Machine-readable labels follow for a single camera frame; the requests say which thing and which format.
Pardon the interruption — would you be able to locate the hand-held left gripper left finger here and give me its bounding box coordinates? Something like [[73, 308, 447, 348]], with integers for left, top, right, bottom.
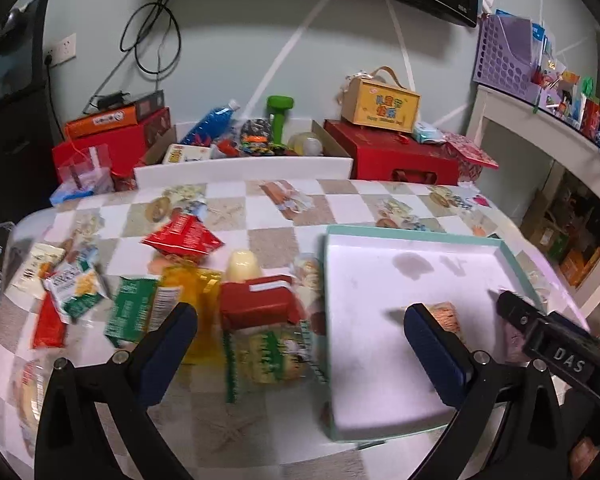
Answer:
[[35, 302, 199, 480]]

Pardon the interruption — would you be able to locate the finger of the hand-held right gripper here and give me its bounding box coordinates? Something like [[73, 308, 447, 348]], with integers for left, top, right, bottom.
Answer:
[[496, 290, 549, 344]]

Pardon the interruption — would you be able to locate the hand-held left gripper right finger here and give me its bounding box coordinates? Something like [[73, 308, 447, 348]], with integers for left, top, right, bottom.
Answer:
[[404, 303, 569, 480]]

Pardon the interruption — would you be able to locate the orange biscuit snack packet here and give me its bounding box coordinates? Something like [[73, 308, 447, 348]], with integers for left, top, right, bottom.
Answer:
[[426, 301, 467, 343]]

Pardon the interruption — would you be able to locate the white tray with teal rim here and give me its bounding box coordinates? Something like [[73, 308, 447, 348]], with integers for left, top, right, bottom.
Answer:
[[322, 224, 549, 444]]

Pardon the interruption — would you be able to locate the brown-red snack box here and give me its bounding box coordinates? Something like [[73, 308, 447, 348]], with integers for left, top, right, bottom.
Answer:
[[218, 274, 302, 332]]

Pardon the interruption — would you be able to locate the long red patterned snack packet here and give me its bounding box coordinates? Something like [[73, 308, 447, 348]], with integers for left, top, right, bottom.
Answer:
[[32, 292, 69, 350]]

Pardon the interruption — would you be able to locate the dark green snack packet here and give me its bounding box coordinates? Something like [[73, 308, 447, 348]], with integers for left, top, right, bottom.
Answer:
[[103, 275, 159, 349]]

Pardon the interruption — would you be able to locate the yellow snack packet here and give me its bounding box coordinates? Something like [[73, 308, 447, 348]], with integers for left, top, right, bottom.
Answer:
[[152, 265, 224, 365]]

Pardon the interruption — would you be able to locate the orange carton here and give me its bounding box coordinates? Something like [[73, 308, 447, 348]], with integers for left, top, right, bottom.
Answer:
[[559, 247, 600, 287]]

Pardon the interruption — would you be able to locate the clear green cookie bag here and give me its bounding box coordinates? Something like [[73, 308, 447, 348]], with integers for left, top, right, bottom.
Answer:
[[222, 319, 327, 404]]

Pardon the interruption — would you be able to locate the pale yellow jelly cup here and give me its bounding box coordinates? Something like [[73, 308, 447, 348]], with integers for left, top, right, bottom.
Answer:
[[228, 249, 262, 282]]

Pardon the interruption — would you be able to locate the red triangular snack packet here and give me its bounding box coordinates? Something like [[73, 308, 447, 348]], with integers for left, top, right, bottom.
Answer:
[[140, 212, 225, 261]]

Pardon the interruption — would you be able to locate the green white cracker packet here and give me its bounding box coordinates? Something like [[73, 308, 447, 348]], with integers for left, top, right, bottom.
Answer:
[[43, 259, 107, 324]]

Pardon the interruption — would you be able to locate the small clear snack packet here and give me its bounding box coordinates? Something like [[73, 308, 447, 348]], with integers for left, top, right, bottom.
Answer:
[[292, 254, 326, 292]]

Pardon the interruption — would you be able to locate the cream pastry snack packet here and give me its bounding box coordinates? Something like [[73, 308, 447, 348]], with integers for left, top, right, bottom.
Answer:
[[4, 243, 66, 301]]

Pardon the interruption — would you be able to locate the clear bread packet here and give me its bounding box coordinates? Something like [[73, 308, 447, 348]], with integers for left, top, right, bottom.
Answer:
[[11, 359, 51, 457]]

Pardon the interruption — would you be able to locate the red patterned wrapped box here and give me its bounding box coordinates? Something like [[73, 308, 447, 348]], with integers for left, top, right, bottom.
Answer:
[[442, 132, 499, 181]]

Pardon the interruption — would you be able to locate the light blue box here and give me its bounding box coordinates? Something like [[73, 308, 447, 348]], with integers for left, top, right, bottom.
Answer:
[[49, 180, 96, 206]]

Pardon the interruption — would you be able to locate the white yellow snack box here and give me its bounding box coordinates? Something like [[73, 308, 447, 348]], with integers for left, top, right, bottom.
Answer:
[[162, 143, 214, 165]]

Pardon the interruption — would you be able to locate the clear plastic box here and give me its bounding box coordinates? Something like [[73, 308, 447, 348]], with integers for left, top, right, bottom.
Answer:
[[57, 144, 116, 194]]

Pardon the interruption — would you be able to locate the large red gift box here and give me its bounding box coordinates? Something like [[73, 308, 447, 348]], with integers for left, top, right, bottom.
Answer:
[[52, 107, 174, 187]]

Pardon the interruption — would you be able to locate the light blue tissue packet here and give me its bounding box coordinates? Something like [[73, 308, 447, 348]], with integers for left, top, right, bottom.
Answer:
[[412, 122, 446, 145]]

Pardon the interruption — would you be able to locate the white shelf unit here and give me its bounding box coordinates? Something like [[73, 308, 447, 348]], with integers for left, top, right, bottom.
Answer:
[[467, 84, 600, 313]]

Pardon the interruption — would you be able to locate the flat red gift box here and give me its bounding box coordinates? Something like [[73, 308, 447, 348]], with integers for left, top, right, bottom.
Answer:
[[323, 119, 461, 186]]

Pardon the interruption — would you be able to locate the blue bead bottle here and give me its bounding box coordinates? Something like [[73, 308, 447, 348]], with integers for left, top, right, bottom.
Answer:
[[179, 99, 242, 146]]

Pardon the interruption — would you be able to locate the colourful candy bag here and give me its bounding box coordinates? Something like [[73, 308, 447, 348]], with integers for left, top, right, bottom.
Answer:
[[239, 118, 286, 157]]

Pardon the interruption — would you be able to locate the orange flat box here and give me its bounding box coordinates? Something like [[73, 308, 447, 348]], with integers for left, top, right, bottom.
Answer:
[[64, 104, 142, 141]]

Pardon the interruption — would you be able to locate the pale clear bottle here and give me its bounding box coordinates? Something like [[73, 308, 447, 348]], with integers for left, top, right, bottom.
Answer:
[[287, 131, 324, 156]]

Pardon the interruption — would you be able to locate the green dumbbell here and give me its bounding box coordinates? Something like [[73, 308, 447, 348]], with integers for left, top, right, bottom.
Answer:
[[266, 94, 294, 144]]

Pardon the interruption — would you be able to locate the purple file holder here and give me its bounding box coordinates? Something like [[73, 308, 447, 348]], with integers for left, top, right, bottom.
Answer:
[[472, 12, 547, 104]]

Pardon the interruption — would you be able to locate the black power adapter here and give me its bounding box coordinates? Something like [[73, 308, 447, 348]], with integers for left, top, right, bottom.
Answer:
[[97, 90, 131, 109]]

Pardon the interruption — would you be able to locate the yellow cardboard box with handle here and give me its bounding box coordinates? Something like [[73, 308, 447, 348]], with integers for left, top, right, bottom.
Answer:
[[339, 66, 421, 134]]

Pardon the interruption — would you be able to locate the white wall socket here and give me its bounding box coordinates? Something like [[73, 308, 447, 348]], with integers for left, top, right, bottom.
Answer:
[[44, 34, 77, 66]]

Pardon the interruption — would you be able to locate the black cable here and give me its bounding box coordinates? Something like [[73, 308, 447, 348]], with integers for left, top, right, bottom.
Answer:
[[84, 0, 182, 113]]

